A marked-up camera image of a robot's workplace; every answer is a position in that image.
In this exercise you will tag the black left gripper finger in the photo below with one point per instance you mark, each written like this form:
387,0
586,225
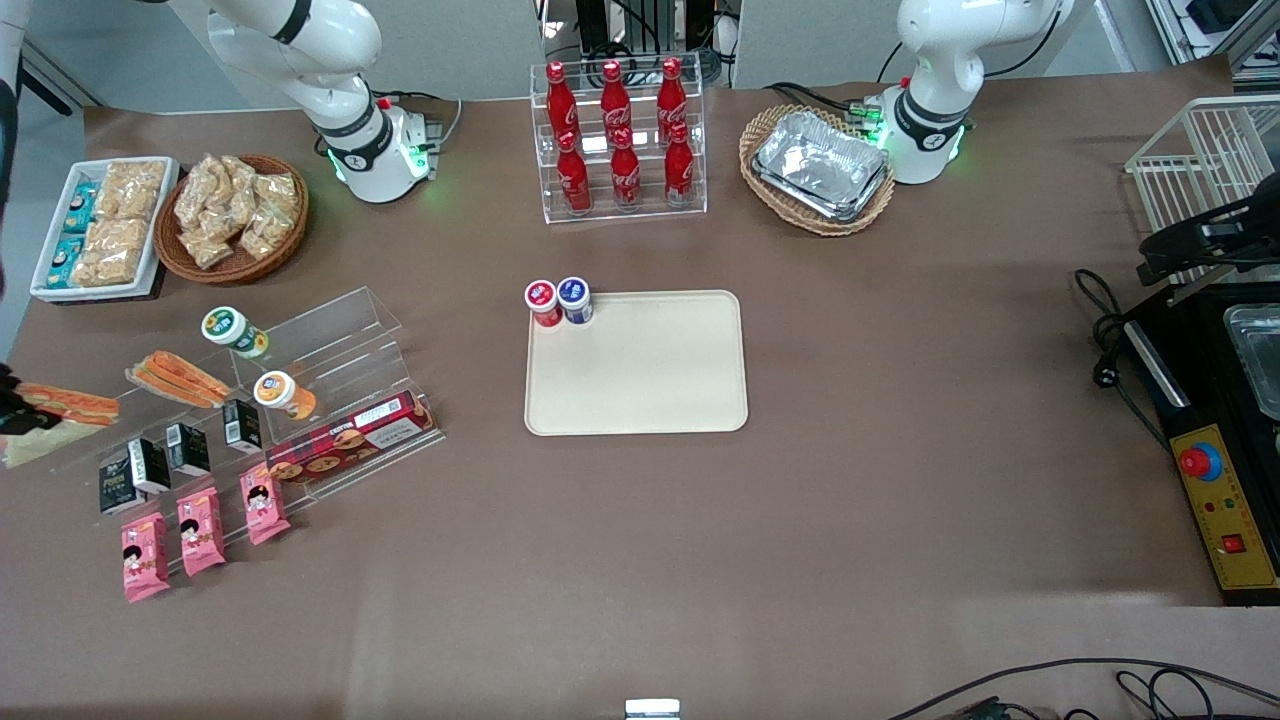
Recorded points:
8,382

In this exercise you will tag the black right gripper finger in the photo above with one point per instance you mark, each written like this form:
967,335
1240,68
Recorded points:
15,417

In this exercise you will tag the triangle sandwich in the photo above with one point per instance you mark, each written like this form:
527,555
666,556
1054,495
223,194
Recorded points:
70,405
180,378

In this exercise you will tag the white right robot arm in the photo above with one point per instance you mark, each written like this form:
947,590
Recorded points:
300,50

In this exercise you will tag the white rectangular snack tray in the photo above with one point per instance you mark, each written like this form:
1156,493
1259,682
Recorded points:
48,240

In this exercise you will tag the cream plastic serving tray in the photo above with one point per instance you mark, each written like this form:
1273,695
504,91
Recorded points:
650,370

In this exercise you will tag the aluminium foil tray stack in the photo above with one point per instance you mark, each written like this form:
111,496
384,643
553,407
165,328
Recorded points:
820,165

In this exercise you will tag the steel machine tray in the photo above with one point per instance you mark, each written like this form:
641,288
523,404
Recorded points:
1262,355

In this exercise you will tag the clear acrylic stepped stand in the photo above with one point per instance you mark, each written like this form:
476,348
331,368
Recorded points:
90,430
350,340

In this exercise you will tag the black gold lettered packet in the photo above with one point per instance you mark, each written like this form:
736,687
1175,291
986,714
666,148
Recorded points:
116,488

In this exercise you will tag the teal snack packet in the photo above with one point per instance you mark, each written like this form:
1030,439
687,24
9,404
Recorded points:
65,262
80,208

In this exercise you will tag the black white text packet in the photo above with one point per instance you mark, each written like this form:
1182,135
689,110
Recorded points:
152,465

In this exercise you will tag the clear wrapped cracker pack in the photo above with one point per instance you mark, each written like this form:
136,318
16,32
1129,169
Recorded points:
132,188
105,268
118,236

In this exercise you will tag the black barcode carton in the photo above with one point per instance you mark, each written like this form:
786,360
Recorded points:
242,425
188,450

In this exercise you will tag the pink cartoon snack packet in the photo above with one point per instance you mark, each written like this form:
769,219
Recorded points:
264,505
145,558
201,532

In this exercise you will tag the green capped small bottle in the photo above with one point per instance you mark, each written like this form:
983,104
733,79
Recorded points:
225,325

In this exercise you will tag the clear bag of puffed snacks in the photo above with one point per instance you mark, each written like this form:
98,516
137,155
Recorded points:
198,195
275,192
205,248
238,172
265,235
228,212

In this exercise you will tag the brown wicker snack basket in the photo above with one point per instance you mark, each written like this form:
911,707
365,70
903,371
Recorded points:
235,272

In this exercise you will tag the orange capped small bottle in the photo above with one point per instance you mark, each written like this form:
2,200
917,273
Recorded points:
275,390

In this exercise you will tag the red tartan shortbread box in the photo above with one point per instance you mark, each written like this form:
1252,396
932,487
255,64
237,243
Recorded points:
350,438

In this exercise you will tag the red capped small bottle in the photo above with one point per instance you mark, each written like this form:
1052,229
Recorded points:
541,296

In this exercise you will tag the clear acrylic bottle rack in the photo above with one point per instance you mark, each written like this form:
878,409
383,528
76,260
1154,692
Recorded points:
545,200

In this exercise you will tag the blue capped small bottle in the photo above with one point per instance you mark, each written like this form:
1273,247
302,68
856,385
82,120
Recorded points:
574,293

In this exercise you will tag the red cola bottle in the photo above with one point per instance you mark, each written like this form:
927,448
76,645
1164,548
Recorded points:
615,100
679,170
671,95
560,100
626,175
574,180

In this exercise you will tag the small silver metal block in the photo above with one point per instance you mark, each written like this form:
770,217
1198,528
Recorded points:
652,710

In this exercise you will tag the black equipment box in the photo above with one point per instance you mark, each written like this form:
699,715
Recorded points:
640,20

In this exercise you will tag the light wicker basket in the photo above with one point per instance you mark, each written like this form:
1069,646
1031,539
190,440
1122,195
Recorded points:
765,125

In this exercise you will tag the red emergency stop button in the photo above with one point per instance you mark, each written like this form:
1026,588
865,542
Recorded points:
1199,462

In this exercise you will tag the black machine with yellow panel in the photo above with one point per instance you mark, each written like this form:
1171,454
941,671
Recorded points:
1200,400

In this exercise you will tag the dark diagonal metal rail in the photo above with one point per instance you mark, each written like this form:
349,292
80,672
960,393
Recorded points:
60,80

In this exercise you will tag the aluminium frame rails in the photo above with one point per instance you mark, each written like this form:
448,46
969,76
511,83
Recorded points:
1190,40

